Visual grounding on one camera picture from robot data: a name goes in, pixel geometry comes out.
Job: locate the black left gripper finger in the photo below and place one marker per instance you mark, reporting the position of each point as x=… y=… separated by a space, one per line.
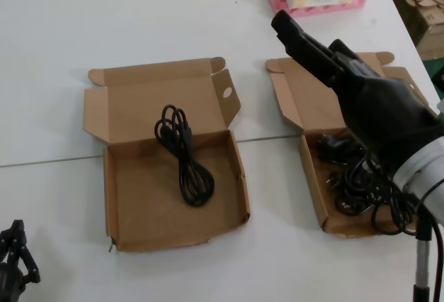
x=26 y=253
x=7 y=246

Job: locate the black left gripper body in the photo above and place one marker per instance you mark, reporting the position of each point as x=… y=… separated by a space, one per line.
x=10 y=279

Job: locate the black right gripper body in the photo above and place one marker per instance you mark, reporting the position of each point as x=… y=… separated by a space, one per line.
x=385 y=114

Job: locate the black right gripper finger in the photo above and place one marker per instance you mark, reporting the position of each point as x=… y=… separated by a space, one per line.
x=319 y=43
x=301 y=52

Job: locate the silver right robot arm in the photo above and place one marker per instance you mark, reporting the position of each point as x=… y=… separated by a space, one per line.
x=425 y=173

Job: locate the open cardboard box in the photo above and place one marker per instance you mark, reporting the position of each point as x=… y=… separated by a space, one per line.
x=295 y=107

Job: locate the large cardboard box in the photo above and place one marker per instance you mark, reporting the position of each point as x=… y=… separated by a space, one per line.
x=423 y=10

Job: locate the cardboard box with holed flap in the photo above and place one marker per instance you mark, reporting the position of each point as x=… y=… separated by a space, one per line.
x=156 y=184

